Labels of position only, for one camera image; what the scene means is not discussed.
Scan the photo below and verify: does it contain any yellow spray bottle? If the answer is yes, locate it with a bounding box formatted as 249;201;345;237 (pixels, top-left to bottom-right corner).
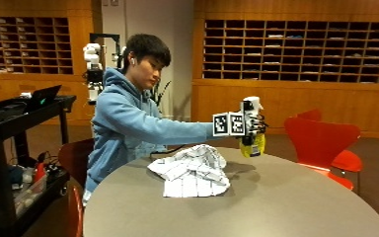
238;96;267;158

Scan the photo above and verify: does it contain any white marker cube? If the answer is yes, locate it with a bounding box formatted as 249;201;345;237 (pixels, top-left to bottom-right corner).
213;111;247;137

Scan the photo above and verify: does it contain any white checked cloth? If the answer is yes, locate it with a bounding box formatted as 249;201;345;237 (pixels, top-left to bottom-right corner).
146;143;233;198

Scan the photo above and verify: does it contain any wooden mailbox shelf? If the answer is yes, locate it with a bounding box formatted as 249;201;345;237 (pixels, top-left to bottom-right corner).
202;19;379;85
0;16;74;75

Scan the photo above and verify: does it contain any green plant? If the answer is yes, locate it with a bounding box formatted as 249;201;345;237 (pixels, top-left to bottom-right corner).
149;80;173;107

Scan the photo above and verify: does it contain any the person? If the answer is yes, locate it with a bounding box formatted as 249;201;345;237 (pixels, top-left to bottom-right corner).
82;33;227;205

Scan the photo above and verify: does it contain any dark red chair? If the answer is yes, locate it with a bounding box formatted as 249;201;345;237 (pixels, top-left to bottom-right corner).
57;137;95;189

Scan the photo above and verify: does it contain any black laptop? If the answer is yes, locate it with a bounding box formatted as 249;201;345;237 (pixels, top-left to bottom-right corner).
6;84;64;113

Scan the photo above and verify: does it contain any black utility cart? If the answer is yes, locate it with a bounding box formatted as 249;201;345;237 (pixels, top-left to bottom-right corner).
0;94;78;237

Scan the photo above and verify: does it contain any clear plastic bin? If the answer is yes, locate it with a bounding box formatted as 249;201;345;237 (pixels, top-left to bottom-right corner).
10;174;50;215

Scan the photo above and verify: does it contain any black cable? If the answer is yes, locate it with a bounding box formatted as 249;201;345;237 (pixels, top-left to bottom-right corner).
149;144;189;161

